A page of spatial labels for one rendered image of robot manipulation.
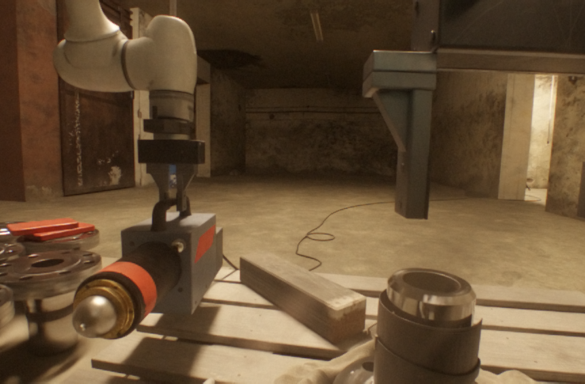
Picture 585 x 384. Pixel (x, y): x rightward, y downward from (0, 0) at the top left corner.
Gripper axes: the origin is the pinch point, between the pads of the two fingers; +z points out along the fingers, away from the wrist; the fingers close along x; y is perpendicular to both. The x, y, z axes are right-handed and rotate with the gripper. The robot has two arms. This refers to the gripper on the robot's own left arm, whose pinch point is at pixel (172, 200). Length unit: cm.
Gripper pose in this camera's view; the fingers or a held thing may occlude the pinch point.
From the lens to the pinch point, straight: 72.7
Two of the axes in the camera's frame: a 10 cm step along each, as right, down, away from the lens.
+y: -0.1, -1.1, 9.9
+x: -10.0, -0.2, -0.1
